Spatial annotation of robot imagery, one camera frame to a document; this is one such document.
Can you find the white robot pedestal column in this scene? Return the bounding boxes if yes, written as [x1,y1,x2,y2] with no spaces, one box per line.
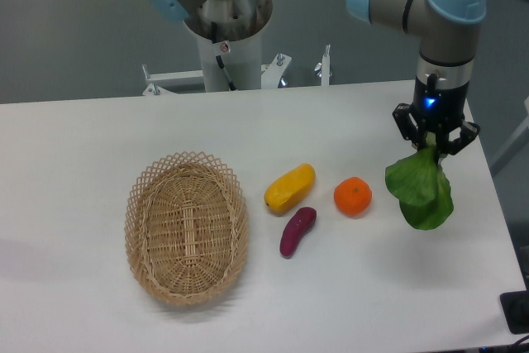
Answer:
[195,33,262,93]

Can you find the white metal mounting frame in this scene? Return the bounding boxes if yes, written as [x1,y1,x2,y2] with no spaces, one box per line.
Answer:
[142,44,332,96]

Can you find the black cable on pedestal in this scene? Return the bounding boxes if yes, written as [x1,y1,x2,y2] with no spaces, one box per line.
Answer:
[210,21,238,92]

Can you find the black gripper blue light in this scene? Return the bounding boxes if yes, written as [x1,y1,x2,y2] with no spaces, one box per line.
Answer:
[392,77,481,164]

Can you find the green leafy bok choy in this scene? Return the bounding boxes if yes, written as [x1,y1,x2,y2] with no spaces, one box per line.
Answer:
[384,145,454,231]

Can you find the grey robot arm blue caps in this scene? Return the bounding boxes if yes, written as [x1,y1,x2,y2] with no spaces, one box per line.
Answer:
[149,0,487,158]

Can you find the white table leg strut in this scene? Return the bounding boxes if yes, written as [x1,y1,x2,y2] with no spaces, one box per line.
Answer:
[489,98,529,177]

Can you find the yellow mango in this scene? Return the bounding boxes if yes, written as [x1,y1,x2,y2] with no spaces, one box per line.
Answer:
[264,163,316,215]

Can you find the purple sweet potato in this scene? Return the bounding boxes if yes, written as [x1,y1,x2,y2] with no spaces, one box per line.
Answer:
[279,207,317,258]

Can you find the oval wicker basket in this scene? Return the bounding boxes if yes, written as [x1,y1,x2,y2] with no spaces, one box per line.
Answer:
[124,152,249,307]

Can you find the orange mandarin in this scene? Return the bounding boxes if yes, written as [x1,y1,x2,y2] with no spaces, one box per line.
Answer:
[334,177,372,217]

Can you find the black device at table corner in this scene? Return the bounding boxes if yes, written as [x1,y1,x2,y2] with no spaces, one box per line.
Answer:
[499,290,528,335]

